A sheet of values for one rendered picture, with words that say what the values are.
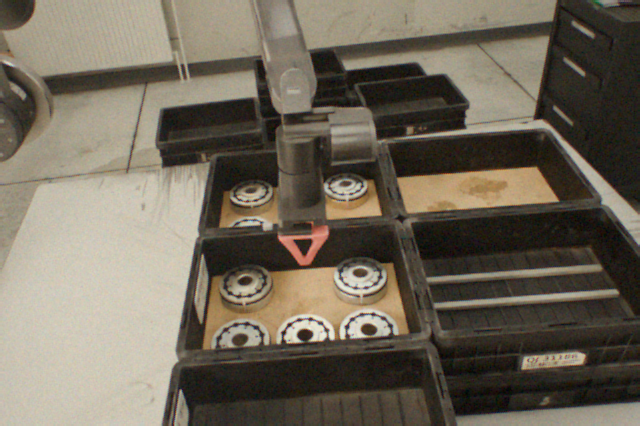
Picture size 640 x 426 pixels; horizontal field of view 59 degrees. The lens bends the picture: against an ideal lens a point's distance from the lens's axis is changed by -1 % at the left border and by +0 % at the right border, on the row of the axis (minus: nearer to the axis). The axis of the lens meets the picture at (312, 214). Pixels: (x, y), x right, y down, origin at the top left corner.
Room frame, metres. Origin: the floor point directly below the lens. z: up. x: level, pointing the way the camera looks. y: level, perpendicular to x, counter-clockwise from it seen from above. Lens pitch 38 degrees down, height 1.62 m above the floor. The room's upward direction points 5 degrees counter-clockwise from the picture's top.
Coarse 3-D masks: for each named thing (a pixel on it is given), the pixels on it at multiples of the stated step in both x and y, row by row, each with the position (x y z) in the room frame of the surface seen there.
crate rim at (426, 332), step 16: (336, 224) 0.85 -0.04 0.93; (352, 224) 0.85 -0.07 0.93; (368, 224) 0.85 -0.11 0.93; (384, 224) 0.84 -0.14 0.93; (400, 224) 0.84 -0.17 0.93; (400, 240) 0.79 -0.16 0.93; (192, 256) 0.79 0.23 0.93; (192, 272) 0.75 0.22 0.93; (192, 288) 0.71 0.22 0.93; (416, 288) 0.67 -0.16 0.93; (192, 304) 0.67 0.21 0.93; (416, 304) 0.63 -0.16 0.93; (384, 336) 0.57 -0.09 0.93; (400, 336) 0.57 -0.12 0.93; (416, 336) 0.56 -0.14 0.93; (176, 352) 0.57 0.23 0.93; (192, 352) 0.57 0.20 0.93; (208, 352) 0.56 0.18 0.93; (224, 352) 0.56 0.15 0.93; (240, 352) 0.56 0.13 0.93; (256, 352) 0.56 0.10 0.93
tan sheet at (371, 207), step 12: (372, 180) 1.14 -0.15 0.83; (228, 192) 1.13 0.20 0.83; (276, 192) 1.12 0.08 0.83; (372, 192) 1.09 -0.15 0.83; (228, 204) 1.08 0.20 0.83; (276, 204) 1.07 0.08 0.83; (372, 204) 1.04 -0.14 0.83; (228, 216) 1.04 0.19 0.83; (240, 216) 1.03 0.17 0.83; (252, 216) 1.03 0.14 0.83; (264, 216) 1.03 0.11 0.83; (276, 216) 1.02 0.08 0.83; (336, 216) 1.01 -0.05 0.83; (348, 216) 1.00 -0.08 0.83; (360, 216) 1.00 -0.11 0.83
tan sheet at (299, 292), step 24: (384, 264) 0.84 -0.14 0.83; (216, 288) 0.80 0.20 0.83; (288, 288) 0.79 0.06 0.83; (312, 288) 0.78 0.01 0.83; (216, 312) 0.74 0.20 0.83; (264, 312) 0.73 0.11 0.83; (288, 312) 0.73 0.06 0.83; (312, 312) 0.72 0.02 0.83; (336, 312) 0.72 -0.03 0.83; (384, 312) 0.71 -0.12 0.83; (336, 336) 0.66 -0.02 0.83
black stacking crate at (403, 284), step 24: (216, 240) 0.84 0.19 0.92; (240, 240) 0.84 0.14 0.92; (264, 240) 0.84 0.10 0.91; (312, 240) 0.84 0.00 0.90; (336, 240) 0.84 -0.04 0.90; (360, 240) 0.84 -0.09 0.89; (384, 240) 0.84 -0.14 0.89; (216, 264) 0.84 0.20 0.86; (240, 264) 0.84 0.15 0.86; (264, 264) 0.84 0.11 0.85; (288, 264) 0.84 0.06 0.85; (312, 264) 0.84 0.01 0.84; (336, 264) 0.84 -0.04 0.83; (408, 288) 0.69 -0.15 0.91; (192, 312) 0.66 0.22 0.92; (408, 312) 0.68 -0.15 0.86; (192, 336) 0.63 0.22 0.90
